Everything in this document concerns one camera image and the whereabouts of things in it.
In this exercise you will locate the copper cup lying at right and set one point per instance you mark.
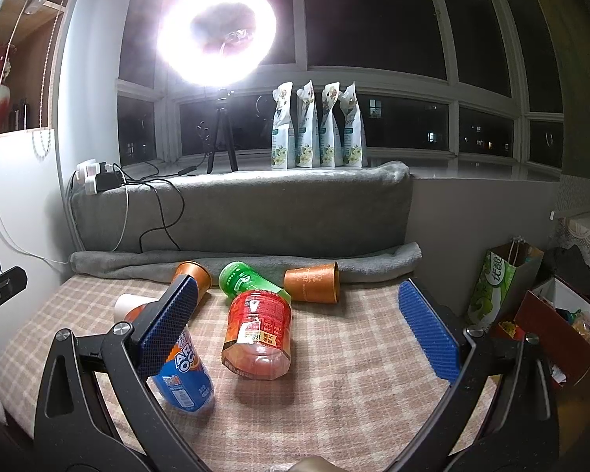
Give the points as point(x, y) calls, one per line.
point(318, 284)

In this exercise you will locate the copper cup near white cup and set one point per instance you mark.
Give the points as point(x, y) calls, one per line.
point(199, 273)

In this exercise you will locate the green plastic bottle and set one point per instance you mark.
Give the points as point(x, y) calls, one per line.
point(237, 277)

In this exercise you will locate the white plastic cup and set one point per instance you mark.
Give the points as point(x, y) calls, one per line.
point(126, 303)

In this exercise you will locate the bright ring light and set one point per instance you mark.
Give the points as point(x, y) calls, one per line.
point(216, 43)

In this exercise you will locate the blue orange drink bottle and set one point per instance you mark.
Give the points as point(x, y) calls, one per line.
point(183, 380)

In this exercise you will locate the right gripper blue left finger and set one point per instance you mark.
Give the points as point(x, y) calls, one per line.
point(158, 327)

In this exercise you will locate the grey sofa backrest cushion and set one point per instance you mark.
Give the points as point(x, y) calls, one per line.
point(303, 213)

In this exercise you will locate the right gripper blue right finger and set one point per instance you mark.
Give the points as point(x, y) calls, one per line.
point(435, 327)

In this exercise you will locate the red cardboard box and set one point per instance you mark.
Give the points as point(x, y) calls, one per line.
point(560, 317)

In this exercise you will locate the left gloved hand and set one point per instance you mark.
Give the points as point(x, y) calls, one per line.
point(314, 464)

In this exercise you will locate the wooden wall shelf niche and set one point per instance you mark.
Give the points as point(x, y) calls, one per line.
point(33, 26)

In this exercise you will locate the white power strip with chargers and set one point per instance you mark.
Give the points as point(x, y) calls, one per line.
point(97, 177)

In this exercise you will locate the rolled grey blanket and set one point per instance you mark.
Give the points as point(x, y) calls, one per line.
point(159, 266)

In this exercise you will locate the green white shopping bag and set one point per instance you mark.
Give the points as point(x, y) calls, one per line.
point(508, 271)

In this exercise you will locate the black tripod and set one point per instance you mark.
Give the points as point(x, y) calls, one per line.
point(222, 129)

